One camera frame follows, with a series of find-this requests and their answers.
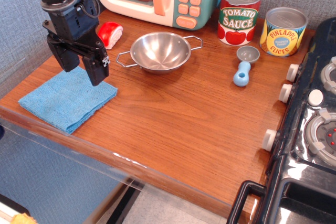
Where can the grey rear stove burner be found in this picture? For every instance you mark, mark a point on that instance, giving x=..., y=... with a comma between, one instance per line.
x=325, y=76

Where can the white stove knob rear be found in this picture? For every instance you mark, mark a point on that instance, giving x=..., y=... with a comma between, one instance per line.
x=292, y=72

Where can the grey stove burner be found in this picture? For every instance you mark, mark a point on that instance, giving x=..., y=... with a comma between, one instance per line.
x=320, y=136
x=325, y=76

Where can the black oven door handle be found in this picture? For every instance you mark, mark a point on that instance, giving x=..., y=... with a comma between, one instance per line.
x=247, y=188

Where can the blue folded towel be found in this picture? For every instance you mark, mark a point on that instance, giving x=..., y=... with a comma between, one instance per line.
x=68, y=99

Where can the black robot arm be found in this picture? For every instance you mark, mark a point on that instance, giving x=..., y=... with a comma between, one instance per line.
x=72, y=36

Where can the blue grey measuring scoop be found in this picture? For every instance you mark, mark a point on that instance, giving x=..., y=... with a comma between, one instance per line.
x=247, y=55

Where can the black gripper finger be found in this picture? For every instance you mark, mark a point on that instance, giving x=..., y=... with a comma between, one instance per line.
x=67, y=59
x=96, y=65

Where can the tomato sauce can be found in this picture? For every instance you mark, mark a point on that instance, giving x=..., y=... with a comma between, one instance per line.
x=237, y=21

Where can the white stove knob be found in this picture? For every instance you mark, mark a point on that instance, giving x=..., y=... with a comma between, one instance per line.
x=292, y=72
x=285, y=93
x=269, y=139

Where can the grey front stove burner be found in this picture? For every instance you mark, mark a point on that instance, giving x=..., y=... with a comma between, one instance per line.
x=320, y=136

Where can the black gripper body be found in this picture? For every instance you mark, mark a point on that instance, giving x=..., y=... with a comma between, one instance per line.
x=73, y=23

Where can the yellow object at corner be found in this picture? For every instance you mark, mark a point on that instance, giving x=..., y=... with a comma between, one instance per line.
x=23, y=219

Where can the white round stove button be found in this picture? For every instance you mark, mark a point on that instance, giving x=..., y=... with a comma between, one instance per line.
x=315, y=97

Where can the pineapple slices can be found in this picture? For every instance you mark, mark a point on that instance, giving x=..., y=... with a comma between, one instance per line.
x=283, y=31

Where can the white stove knob middle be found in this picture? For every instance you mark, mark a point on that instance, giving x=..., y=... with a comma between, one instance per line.
x=285, y=93

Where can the red white toy sushi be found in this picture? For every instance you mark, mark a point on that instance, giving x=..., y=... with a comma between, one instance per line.
x=110, y=33

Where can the black toy stove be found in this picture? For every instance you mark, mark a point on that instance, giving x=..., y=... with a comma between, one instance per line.
x=300, y=187

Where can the white stove knob front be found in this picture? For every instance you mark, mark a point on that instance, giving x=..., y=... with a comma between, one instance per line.
x=269, y=139

